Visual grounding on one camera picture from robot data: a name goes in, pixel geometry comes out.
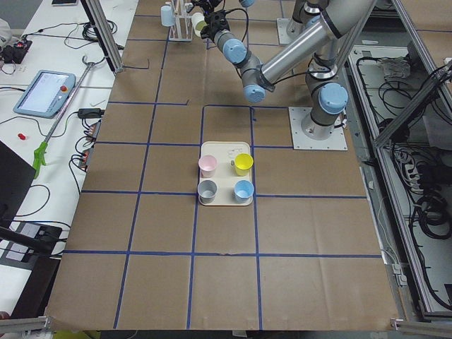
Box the white wire cup rack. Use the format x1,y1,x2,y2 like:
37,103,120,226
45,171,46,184
165,0,193,42

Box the black braided left cable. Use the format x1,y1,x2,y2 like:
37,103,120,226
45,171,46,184
225,7,250,45

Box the green handled reacher grabber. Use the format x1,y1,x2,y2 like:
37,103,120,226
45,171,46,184
32,56,105,178

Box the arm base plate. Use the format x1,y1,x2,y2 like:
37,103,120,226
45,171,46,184
288,107,347,151
276,18,303,45

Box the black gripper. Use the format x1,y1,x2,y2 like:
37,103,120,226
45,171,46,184
200,10,230,41

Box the pale green cup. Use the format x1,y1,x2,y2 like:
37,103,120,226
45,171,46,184
191,13,207,37

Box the blue teach pendant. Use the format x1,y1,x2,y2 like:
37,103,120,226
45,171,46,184
13,70,76,119

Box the pink cup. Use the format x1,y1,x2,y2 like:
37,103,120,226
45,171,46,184
198,155,218,178

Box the yellow cup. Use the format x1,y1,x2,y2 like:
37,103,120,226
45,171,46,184
234,153,254,177

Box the aluminium frame post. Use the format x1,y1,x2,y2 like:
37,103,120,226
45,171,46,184
81,0,124,74

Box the black power adapter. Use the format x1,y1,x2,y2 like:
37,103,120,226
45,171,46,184
77,108,105,119

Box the cream plastic tray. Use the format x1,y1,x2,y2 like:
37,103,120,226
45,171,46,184
199,141,254,206

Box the light blue cup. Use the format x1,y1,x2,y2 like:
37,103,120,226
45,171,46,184
160,5,175,27

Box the grey cup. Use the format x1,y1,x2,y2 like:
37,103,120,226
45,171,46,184
197,179,218,205

